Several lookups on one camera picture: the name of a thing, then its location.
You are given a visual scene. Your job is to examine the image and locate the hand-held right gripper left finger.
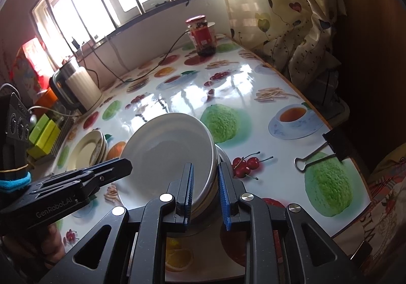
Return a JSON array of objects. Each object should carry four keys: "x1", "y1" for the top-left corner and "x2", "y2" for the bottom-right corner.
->
[{"x1": 40, "y1": 163, "x2": 195, "y2": 284}]

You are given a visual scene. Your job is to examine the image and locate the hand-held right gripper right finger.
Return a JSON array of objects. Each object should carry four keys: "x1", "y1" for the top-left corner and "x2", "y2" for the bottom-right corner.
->
[{"x1": 218, "y1": 162, "x2": 359, "y2": 284}]

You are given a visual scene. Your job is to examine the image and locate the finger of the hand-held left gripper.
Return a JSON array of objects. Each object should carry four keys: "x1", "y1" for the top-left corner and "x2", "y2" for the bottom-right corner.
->
[{"x1": 30, "y1": 158, "x2": 133, "y2": 201}]

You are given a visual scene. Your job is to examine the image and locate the white bowl with grey rim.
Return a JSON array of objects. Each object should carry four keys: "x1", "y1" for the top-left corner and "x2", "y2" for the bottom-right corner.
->
[{"x1": 165, "y1": 141, "x2": 230, "y2": 238}]

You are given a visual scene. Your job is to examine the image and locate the beige plate with brown patch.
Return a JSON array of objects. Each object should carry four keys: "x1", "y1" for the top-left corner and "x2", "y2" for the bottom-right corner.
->
[{"x1": 75, "y1": 130, "x2": 105, "y2": 170}]

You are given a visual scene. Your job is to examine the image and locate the person's left hand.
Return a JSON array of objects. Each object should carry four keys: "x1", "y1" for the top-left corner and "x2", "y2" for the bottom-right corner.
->
[{"x1": 44, "y1": 225, "x2": 66, "y2": 268}]

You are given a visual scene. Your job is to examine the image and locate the yellow-green box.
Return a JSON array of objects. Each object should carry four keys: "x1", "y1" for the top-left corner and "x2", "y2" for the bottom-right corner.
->
[
  {"x1": 27, "y1": 132, "x2": 61, "y2": 158},
  {"x1": 30, "y1": 119, "x2": 60, "y2": 150}
]

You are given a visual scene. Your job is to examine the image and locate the orange box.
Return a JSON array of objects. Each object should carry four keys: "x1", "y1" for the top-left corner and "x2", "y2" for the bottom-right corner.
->
[{"x1": 33, "y1": 87, "x2": 59, "y2": 108}]

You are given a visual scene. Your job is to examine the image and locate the red printed box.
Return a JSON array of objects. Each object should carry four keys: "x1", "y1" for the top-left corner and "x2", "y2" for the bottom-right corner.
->
[{"x1": 14, "y1": 37, "x2": 48, "y2": 94}]

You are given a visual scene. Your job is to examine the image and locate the cream ribbed electric kettle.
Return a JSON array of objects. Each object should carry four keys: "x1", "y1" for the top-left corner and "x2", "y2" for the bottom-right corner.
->
[{"x1": 49, "y1": 57, "x2": 104, "y2": 115}]

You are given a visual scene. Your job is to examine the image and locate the food-print tablecloth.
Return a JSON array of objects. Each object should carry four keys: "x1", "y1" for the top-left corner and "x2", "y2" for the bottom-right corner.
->
[{"x1": 51, "y1": 35, "x2": 374, "y2": 275}]

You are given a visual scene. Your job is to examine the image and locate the black binder clip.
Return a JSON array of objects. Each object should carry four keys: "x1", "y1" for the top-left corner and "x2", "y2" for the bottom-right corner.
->
[{"x1": 294, "y1": 131, "x2": 349, "y2": 172}]

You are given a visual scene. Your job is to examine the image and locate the glass jar with red label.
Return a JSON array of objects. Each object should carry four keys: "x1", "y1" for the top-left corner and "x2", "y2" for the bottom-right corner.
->
[{"x1": 185, "y1": 15, "x2": 218, "y2": 57}]

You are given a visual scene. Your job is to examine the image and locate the patterned red cloth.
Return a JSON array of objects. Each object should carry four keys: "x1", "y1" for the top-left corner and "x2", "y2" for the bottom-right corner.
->
[{"x1": 333, "y1": 145, "x2": 406, "y2": 272}]

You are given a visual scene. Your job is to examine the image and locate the white plastic cup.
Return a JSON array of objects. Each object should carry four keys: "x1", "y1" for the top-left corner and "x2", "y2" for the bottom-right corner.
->
[{"x1": 208, "y1": 22, "x2": 219, "y2": 47}]

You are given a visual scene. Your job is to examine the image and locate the dark wooden cabinet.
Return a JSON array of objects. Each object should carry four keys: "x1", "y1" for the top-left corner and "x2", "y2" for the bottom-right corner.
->
[{"x1": 330, "y1": 0, "x2": 406, "y2": 170}]

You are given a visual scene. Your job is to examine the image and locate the black cable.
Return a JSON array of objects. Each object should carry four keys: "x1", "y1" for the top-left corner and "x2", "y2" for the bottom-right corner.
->
[{"x1": 71, "y1": 29, "x2": 192, "y2": 83}]

